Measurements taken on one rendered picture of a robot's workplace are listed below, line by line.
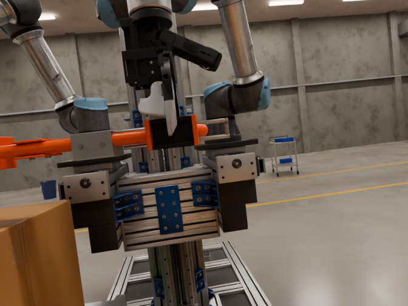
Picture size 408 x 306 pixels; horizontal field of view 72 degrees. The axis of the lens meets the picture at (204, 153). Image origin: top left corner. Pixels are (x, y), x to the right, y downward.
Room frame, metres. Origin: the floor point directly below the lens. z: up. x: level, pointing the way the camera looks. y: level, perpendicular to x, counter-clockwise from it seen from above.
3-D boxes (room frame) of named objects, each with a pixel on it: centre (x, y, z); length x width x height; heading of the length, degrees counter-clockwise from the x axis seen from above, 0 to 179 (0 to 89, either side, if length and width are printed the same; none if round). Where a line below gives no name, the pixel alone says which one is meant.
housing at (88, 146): (0.50, 0.18, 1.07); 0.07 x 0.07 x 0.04; 0
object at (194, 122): (0.49, 0.05, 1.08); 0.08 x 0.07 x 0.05; 90
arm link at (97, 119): (1.09, 0.41, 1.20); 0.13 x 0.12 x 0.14; 45
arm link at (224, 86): (1.14, -0.09, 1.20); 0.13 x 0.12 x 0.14; 65
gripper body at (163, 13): (0.50, 0.07, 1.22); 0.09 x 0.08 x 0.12; 90
